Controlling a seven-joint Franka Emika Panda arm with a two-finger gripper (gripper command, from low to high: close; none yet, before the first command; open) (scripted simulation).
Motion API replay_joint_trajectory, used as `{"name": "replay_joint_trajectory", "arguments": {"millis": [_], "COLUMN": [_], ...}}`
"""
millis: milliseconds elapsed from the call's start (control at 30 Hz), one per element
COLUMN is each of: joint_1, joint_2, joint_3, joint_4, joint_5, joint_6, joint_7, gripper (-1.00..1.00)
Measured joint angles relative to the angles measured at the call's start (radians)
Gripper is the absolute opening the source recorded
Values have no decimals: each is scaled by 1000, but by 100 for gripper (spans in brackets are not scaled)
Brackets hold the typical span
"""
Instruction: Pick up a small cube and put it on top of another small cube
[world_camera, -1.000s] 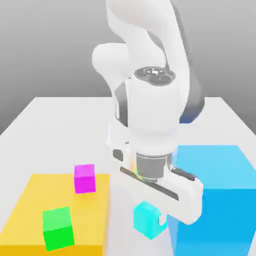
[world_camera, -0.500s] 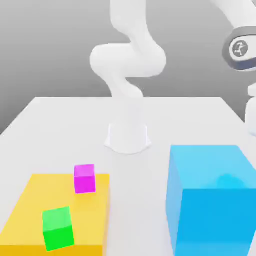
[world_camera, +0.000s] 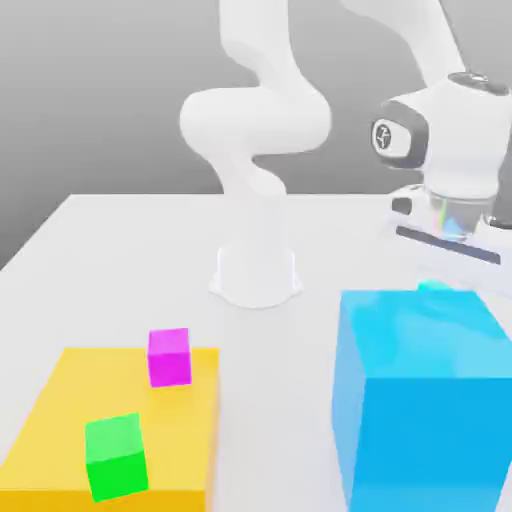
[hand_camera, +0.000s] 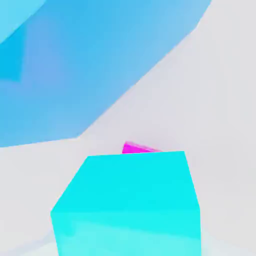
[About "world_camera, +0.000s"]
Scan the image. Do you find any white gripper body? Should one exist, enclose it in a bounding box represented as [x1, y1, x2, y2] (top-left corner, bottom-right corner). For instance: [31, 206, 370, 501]
[382, 213, 512, 299]

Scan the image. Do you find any small magenta cube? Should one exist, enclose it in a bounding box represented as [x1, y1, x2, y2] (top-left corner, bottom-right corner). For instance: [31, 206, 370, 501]
[146, 327, 193, 389]

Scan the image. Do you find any small green cube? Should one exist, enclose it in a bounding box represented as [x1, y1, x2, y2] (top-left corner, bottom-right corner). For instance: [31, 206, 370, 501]
[84, 412, 150, 504]

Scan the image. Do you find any large blue box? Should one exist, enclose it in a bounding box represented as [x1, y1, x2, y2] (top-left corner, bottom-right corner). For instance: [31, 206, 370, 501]
[330, 288, 512, 512]

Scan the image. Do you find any large yellow box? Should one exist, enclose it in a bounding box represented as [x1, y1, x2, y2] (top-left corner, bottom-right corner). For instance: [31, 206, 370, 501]
[0, 346, 221, 512]

